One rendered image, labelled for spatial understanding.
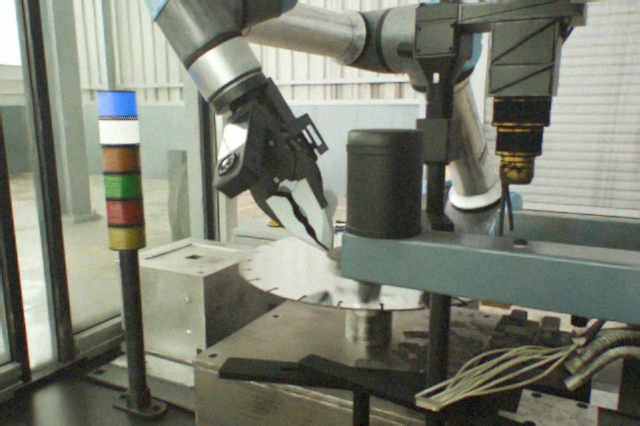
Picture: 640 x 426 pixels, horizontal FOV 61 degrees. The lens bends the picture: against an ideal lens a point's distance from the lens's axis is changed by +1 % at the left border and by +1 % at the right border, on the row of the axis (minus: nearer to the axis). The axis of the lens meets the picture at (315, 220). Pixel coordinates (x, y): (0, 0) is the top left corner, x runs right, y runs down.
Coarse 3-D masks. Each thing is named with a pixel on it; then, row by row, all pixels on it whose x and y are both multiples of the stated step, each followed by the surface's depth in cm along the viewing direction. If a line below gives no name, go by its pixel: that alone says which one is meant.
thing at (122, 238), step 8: (144, 224) 67; (112, 232) 65; (120, 232) 65; (128, 232) 65; (136, 232) 66; (144, 232) 67; (112, 240) 66; (120, 240) 65; (128, 240) 65; (136, 240) 66; (144, 240) 67; (112, 248) 66; (120, 248) 65; (128, 248) 66; (136, 248) 66
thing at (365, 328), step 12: (348, 312) 68; (360, 312) 66; (372, 312) 66; (384, 312) 66; (348, 324) 68; (360, 324) 67; (372, 324) 66; (384, 324) 67; (348, 336) 68; (360, 336) 67; (372, 336) 67; (384, 336) 67
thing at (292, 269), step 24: (288, 240) 79; (336, 240) 79; (240, 264) 66; (264, 264) 66; (288, 264) 66; (312, 264) 66; (264, 288) 57; (288, 288) 57; (312, 288) 57; (336, 288) 57; (360, 288) 57; (384, 288) 58
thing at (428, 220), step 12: (432, 168) 63; (444, 168) 64; (432, 180) 64; (444, 180) 64; (432, 192) 64; (432, 204) 64; (432, 216) 63; (444, 216) 63; (432, 228) 59; (444, 228) 59
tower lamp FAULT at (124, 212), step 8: (112, 200) 65; (120, 200) 65; (128, 200) 65; (136, 200) 65; (112, 208) 65; (120, 208) 64; (128, 208) 65; (136, 208) 65; (112, 216) 65; (120, 216) 65; (128, 216) 65; (136, 216) 65; (144, 216) 67; (112, 224) 65; (120, 224) 65; (128, 224) 65; (136, 224) 65
